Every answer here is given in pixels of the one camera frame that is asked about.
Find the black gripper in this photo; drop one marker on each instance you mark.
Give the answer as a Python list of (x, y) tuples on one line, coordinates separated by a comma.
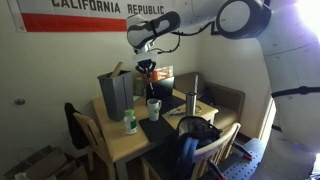
[(145, 62)]

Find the dark marker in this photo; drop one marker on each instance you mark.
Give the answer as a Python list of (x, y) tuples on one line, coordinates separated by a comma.
[(150, 83)]

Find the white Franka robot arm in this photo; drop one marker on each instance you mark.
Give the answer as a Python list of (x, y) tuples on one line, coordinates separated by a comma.
[(293, 66)]

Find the orange paper towel pack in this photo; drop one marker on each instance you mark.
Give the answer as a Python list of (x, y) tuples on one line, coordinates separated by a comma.
[(163, 73)]

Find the green snack bag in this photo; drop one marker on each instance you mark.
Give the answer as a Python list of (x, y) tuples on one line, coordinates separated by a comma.
[(139, 86)]

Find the black laptop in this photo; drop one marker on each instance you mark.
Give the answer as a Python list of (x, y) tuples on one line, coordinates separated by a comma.
[(163, 90)]

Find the brown cardboard tube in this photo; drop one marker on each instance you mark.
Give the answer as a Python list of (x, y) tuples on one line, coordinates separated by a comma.
[(116, 70)]

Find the white paper sheet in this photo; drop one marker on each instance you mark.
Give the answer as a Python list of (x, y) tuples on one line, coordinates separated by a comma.
[(136, 98)]

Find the gray plastic trash bin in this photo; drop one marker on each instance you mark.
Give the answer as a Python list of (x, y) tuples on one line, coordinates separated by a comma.
[(116, 96)]

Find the white mug green logo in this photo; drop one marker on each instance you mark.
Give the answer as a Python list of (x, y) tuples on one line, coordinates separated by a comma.
[(153, 111)]

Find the small metallic object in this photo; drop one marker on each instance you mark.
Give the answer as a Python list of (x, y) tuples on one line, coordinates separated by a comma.
[(175, 112)]

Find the plastic bottle green lid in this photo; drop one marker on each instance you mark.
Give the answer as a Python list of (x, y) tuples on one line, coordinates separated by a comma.
[(130, 123)]

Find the stainless steel tumbler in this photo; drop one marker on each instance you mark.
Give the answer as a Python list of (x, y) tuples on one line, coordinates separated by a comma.
[(190, 105)]

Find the black table mat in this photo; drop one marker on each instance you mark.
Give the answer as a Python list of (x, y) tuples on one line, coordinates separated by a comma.
[(155, 130)]

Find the black cloth bundle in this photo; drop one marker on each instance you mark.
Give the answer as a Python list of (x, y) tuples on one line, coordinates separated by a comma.
[(208, 96)]

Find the black blue backpack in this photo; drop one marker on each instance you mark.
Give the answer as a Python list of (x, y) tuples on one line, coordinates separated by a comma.
[(196, 128)]

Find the wooden chair with jacket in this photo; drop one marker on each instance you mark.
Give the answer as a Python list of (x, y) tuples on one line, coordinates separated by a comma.
[(88, 130)]

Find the California Republic flag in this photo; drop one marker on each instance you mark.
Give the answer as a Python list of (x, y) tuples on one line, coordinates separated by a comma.
[(73, 23)]

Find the brown sofa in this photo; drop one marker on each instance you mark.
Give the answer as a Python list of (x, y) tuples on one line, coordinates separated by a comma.
[(226, 100)]

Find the black jacket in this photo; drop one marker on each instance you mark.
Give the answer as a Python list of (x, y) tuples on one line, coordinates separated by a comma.
[(75, 130)]

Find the wooden chair with backpack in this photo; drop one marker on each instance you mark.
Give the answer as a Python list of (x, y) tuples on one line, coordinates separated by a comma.
[(216, 141)]

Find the red black clamp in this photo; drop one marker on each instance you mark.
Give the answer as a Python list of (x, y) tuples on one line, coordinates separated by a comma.
[(241, 150)]

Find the round metal door stop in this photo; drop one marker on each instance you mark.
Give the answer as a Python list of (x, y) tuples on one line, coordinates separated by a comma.
[(19, 101)]

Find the blue perforated board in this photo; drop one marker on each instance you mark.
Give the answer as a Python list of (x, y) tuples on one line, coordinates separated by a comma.
[(243, 166)]

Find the open cardboard box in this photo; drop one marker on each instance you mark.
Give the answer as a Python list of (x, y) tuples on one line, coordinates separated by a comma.
[(43, 165)]

